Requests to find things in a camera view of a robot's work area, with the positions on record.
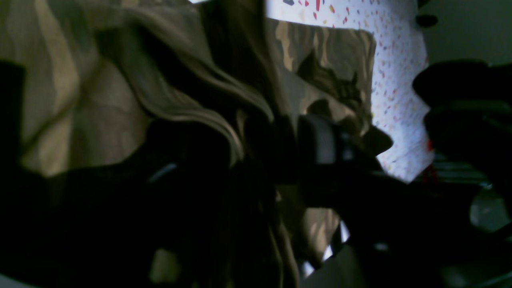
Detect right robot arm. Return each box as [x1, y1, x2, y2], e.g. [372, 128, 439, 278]
[412, 60, 512, 213]

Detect camouflage T-shirt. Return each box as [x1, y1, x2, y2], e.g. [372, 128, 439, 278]
[1, 0, 376, 288]

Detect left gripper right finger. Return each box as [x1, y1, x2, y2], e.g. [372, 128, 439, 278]
[297, 114, 511, 288]

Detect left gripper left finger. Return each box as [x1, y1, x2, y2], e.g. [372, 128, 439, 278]
[1, 120, 276, 288]

